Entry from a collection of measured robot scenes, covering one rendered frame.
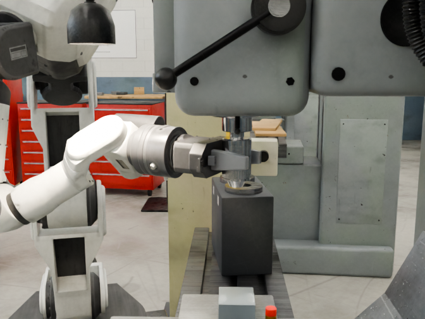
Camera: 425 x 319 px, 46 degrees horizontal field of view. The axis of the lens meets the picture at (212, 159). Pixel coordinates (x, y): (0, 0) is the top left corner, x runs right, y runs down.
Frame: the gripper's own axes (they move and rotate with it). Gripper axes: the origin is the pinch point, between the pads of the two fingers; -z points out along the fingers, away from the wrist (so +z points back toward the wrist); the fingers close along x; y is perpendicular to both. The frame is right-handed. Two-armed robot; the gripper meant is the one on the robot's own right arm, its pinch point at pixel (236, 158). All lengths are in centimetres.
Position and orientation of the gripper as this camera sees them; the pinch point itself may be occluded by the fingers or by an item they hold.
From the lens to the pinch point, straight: 80.7
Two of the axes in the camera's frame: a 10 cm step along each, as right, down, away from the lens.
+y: -0.1, 9.8, 1.9
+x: 4.5, -1.6, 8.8
